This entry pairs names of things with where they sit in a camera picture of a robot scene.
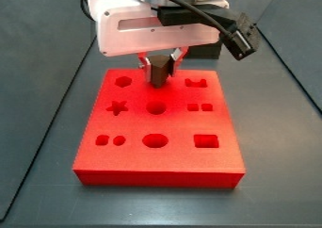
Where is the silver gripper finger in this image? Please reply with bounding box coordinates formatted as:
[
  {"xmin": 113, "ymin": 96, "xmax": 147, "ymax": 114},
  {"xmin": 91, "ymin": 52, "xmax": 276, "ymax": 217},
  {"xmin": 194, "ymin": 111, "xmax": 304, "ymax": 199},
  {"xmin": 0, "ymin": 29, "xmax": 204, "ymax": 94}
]
[
  {"xmin": 170, "ymin": 46, "xmax": 189, "ymax": 75},
  {"xmin": 138, "ymin": 52, "xmax": 151, "ymax": 81}
]

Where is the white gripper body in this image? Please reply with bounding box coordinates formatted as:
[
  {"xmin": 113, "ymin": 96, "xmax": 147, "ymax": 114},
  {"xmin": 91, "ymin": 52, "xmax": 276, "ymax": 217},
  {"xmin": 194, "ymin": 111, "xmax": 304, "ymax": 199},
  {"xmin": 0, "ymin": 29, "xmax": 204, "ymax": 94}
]
[{"xmin": 89, "ymin": 0, "xmax": 220, "ymax": 57}]

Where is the black 3 prong peg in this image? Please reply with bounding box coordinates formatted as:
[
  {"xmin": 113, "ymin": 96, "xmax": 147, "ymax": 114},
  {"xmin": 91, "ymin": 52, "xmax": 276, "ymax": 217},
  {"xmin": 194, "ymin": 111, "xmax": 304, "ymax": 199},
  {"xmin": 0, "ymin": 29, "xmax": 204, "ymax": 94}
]
[{"xmin": 150, "ymin": 55, "xmax": 170, "ymax": 88}]

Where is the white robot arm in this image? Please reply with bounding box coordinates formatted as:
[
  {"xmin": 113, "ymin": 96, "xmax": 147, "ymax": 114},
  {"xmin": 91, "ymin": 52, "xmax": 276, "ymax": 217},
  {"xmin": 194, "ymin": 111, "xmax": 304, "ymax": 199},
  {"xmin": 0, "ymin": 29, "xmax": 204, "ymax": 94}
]
[{"xmin": 81, "ymin": 0, "xmax": 220, "ymax": 86}]

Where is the red shape sorter block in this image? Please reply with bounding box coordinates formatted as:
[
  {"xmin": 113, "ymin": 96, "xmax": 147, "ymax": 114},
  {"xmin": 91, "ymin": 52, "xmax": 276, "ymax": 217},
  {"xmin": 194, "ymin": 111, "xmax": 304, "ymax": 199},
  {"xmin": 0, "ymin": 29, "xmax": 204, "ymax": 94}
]
[{"xmin": 74, "ymin": 70, "xmax": 246, "ymax": 188}]

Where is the black camera cable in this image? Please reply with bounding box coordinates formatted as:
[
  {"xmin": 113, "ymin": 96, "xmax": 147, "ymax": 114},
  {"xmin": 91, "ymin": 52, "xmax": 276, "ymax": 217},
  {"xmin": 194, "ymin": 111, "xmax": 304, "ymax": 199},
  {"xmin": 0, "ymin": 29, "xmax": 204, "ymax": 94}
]
[{"xmin": 79, "ymin": 0, "xmax": 237, "ymax": 41}]

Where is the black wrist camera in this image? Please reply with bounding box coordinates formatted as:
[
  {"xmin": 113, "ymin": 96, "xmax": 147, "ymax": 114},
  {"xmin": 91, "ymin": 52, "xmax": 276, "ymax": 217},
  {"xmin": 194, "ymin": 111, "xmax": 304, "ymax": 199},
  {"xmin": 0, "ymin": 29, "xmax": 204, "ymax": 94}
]
[{"xmin": 158, "ymin": 4, "xmax": 261, "ymax": 60}]

